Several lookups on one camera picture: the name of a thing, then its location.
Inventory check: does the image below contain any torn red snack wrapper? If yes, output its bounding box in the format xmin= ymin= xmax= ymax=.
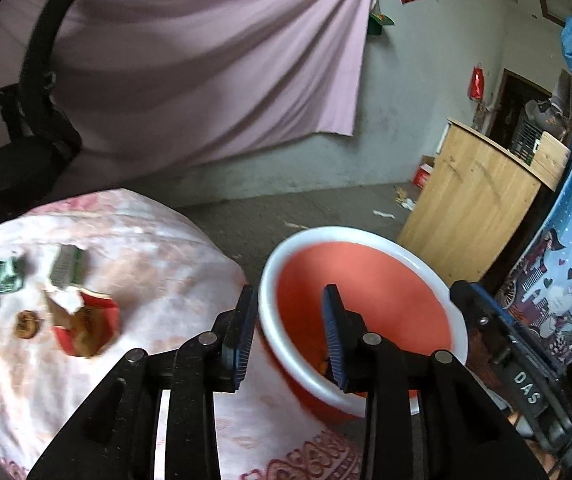
xmin=43 ymin=285 xmax=120 ymax=358

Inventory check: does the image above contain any light wooden cabinet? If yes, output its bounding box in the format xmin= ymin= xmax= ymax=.
xmin=397 ymin=117 xmax=572 ymax=286

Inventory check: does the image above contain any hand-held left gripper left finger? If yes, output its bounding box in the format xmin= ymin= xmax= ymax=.
xmin=26 ymin=284 xmax=259 ymax=480

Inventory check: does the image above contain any red hanging ornament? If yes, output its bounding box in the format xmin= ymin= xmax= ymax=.
xmin=470 ymin=65 xmax=486 ymax=101

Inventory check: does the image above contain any pink hanging cloth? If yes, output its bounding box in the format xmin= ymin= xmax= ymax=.
xmin=0 ymin=0 xmax=379 ymax=196

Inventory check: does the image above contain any yellowish floor litter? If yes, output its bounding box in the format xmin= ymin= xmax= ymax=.
xmin=393 ymin=185 xmax=417 ymax=211

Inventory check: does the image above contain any green hanging hat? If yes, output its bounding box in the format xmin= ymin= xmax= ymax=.
xmin=370 ymin=10 xmax=395 ymax=37

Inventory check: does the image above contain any orange basin with white rim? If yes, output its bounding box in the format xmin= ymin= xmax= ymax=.
xmin=258 ymin=226 xmax=468 ymax=418

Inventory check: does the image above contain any floral pink blanket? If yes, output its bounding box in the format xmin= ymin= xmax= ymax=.
xmin=0 ymin=188 xmax=367 ymax=480

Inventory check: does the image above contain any green silver wrapper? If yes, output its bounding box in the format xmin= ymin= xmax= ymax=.
xmin=48 ymin=244 xmax=86 ymax=288

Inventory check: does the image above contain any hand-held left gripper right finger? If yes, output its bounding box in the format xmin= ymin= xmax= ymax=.
xmin=322 ymin=284 xmax=549 ymax=480

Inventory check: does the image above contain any dark wooden door frame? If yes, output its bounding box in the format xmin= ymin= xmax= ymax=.
xmin=488 ymin=67 xmax=572 ymax=161

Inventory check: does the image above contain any red cardboard box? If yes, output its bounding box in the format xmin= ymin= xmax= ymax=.
xmin=412 ymin=156 xmax=437 ymax=188

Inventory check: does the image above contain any black office chair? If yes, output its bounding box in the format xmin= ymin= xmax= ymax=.
xmin=0 ymin=0 xmax=104 ymax=231

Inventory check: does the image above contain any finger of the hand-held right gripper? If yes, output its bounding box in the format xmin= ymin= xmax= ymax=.
xmin=450 ymin=280 xmax=517 ymax=361

